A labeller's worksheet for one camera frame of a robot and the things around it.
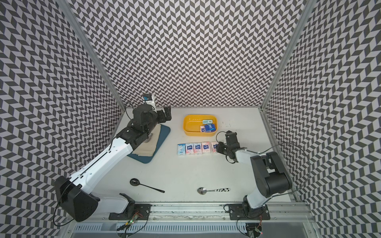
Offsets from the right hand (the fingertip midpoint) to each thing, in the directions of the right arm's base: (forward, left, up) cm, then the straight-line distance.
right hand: (217, 149), depth 95 cm
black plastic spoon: (-21, +47, +2) cm, 51 cm away
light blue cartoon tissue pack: (-1, +23, +2) cm, 23 cm away
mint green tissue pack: (+20, +6, +4) cm, 21 cm away
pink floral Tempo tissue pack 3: (+2, +2, +2) cm, 3 cm away
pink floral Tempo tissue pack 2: (0, +7, +2) cm, 8 cm away
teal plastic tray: (+10, +35, +3) cm, 37 cm away
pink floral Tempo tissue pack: (-1, +18, +2) cm, 18 cm away
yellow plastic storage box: (+20, +17, +1) cm, 26 cm away
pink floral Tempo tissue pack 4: (+14, +9, +3) cm, 17 cm away
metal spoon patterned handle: (-26, +10, +2) cm, 28 cm away
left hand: (+6, +30, +31) cm, 44 cm away
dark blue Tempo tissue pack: (+13, +4, +5) cm, 15 cm away
